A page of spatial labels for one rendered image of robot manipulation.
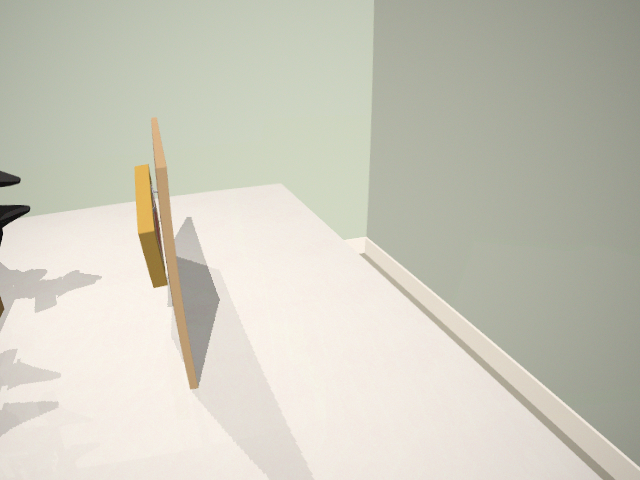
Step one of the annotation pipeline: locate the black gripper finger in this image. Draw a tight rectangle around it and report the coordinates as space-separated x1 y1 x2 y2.
0 205 30 230
0 171 21 187

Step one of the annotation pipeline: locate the picture frame with red picture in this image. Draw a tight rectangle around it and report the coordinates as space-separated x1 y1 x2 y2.
134 164 169 288

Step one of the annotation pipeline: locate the tan flat board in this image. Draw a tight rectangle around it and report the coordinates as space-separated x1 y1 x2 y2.
151 117 199 389

